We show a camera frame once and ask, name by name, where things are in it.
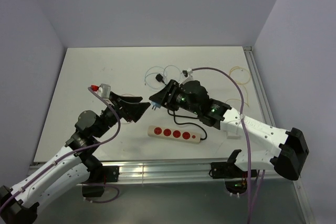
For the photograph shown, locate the right side aluminium rail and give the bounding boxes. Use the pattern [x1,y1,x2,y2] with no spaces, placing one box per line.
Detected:
[243,47,276,126]

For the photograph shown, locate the light blue charger cable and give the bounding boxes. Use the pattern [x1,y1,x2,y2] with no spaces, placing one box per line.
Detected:
[143,64,188,91]

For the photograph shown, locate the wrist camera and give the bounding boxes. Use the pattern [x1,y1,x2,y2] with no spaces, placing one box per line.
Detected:
[89,83,111,101]
[181,68,194,85]

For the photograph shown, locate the black power strip cord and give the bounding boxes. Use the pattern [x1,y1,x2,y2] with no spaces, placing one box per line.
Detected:
[155,73,209,141]

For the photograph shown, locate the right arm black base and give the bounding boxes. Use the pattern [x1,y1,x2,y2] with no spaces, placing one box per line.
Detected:
[208,150,248,196]

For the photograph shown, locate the aluminium mounting rail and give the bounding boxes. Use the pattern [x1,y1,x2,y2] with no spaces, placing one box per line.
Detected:
[28,157,301,187]

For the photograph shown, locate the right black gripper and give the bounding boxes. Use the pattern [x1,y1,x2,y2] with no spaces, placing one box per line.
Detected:
[149,79,200,115]

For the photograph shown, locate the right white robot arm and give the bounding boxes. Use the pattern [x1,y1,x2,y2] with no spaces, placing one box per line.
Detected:
[149,80,309,181]

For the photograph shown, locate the beige power strip red sockets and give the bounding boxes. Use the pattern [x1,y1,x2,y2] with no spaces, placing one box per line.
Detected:
[147,125,201,144]

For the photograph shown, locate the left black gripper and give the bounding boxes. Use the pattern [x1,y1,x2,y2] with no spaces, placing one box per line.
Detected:
[94,91,150,138]

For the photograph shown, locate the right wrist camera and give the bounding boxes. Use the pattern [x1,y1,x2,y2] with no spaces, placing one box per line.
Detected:
[181,68,194,85]

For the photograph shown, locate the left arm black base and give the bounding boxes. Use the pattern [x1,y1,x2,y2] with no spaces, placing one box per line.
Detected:
[81,156,120,204]

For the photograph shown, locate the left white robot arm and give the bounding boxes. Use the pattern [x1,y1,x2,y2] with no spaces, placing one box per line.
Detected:
[1,92,150,223]

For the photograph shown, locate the white charger adapter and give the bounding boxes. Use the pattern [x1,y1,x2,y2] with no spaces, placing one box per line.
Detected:
[226,131,240,140]

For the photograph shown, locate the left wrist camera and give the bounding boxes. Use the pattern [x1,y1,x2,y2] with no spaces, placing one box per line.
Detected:
[89,83,111,101]

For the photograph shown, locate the yellow charger cable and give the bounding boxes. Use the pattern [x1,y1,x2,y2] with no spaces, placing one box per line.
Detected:
[225,66,251,108]

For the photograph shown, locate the blue charger plug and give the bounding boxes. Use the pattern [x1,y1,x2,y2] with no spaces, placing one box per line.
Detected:
[151,101,161,111]

